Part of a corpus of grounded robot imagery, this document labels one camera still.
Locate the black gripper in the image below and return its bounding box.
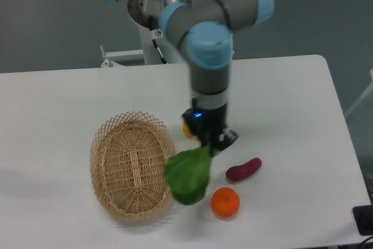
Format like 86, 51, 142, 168
182, 99, 239, 156

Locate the green bok choy vegetable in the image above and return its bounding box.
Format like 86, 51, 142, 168
164, 144, 212, 205

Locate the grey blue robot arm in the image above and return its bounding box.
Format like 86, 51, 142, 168
106, 0, 275, 156

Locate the woven wicker basket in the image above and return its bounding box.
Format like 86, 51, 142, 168
90, 111, 176, 222

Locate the yellow mango fruit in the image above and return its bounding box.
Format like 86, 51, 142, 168
182, 121, 195, 138

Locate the purple sweet potato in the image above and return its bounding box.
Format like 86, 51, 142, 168
226, 157, 262, 182

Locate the orange mandarin fruit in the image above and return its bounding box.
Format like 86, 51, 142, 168
210, 187, 241, 218

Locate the black device at edge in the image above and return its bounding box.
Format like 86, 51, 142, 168
352, 205, 372, 236

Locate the white frame at right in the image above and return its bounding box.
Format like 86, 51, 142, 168
344, 69, 372, 123

